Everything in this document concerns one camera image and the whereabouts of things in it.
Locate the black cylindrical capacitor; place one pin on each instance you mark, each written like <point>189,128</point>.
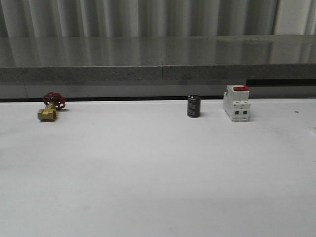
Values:
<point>193,106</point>

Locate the grey stone counter ledge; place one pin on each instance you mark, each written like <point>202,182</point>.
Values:
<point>157,61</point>

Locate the brass valve red handwheel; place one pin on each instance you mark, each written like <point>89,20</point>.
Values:
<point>53,102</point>

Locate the white circuit breaker red switch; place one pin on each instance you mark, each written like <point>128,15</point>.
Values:
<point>235,102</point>

